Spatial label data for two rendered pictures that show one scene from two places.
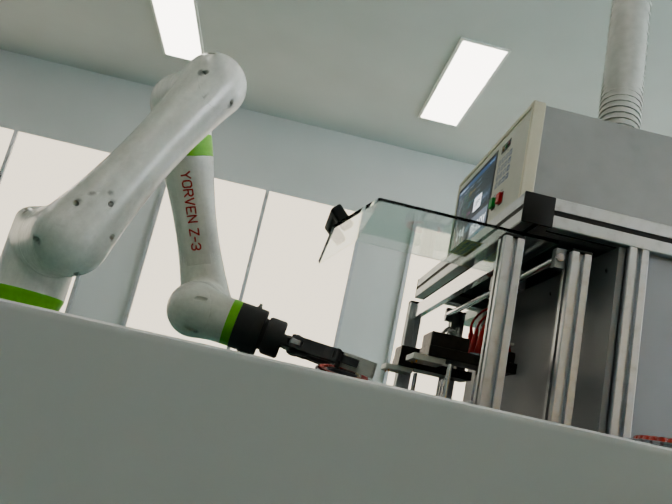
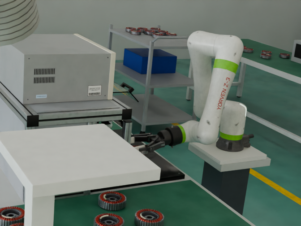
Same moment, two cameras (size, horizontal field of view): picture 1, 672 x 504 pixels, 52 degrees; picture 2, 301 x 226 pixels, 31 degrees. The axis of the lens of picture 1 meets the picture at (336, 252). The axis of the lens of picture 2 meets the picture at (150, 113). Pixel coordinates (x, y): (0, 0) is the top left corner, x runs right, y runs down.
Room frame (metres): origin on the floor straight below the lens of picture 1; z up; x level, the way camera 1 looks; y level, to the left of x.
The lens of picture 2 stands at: (3.53, -1.11, 1.77)
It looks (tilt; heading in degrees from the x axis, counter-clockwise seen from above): 17 degrees down; 153
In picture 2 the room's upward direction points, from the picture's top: 6 degrees clockwise
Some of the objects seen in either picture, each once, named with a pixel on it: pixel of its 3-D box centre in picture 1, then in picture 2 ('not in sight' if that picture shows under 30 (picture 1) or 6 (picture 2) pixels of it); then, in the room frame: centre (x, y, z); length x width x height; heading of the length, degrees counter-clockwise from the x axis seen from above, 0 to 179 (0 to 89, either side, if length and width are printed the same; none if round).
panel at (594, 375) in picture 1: (521, 365); not in sight; (1.27, -0.38, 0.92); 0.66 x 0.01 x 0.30; 3
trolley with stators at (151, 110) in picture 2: not in sight; (152, 77); (-1.16, 1.28, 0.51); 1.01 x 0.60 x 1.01; 3
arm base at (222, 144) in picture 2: not in sight; (237, 140); (1.28, 0.59, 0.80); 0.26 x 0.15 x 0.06; 101
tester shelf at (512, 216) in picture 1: (567, 283); (53, 93); (1.27, -0.44, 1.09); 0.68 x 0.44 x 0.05; 3
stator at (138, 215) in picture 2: not in sight; (149, 219); (1.90, -0.23, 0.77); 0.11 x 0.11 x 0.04
